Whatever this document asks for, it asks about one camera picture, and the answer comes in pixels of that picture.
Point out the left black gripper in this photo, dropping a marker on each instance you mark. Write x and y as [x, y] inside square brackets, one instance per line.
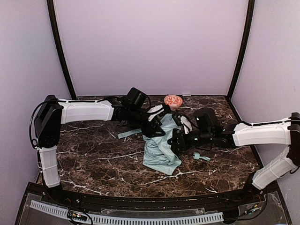
[153, 125]

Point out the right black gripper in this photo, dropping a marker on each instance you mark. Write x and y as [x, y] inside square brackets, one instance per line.
[179, 138]

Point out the mint green folding umbrella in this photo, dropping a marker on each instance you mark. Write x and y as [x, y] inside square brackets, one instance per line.
[157, 152]

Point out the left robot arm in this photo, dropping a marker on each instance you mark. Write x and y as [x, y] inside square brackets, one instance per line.
[50, 115]

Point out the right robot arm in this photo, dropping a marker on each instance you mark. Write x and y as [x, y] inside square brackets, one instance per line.
[285, 131]

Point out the red patterned white bowl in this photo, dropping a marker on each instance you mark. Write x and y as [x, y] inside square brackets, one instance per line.
[173, 101]

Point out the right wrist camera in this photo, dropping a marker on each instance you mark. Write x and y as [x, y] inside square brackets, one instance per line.
[185, 123]

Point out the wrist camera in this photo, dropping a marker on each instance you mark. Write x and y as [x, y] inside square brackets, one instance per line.
[185, 123]
[156, 110]

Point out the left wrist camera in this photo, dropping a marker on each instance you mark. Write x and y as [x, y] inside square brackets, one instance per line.
[156, 110]

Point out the black front rail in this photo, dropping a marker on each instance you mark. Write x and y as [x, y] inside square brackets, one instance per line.
[88, 202]

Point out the white slotted cable duct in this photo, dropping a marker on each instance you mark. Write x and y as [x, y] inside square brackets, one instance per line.
[122, 217]

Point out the black corner post right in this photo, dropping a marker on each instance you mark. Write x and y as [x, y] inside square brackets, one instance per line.
[243, 47]

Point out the black corner post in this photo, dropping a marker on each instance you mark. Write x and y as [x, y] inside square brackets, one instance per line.
[59, 48]
[243, 47]

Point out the black corner post left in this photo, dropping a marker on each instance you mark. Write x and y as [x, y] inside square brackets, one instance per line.
[59, 48]

